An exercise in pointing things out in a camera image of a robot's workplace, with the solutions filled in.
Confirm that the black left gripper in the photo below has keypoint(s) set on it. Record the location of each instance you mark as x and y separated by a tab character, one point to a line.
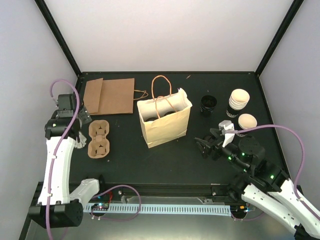
85	118

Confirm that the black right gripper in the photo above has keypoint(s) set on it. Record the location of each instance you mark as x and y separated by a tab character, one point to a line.
208	149

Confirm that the cream paper bag with handles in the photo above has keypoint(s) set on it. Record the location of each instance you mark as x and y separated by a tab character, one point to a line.
173	112

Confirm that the stack of white paper cups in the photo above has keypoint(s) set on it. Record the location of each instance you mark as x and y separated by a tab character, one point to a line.
238	100

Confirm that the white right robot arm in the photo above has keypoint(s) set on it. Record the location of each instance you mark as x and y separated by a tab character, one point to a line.
262	183

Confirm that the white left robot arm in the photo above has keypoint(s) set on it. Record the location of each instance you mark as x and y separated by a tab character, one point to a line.
56	205

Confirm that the black coffee cup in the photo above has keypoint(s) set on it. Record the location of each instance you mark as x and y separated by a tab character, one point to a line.
207	105

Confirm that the white stirrers in holder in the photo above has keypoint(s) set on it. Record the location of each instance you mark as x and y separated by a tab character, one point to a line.
80	141

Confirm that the flat brown paper bag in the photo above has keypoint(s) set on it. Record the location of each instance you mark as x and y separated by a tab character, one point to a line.
92	94

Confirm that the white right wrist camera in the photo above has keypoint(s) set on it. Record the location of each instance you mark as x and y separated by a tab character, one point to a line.
227	129

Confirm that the brown paper bag with handles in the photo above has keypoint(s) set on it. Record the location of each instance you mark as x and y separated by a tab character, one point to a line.
117	96

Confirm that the white slotted cable duct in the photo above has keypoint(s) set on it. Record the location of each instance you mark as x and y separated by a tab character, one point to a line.
166	209

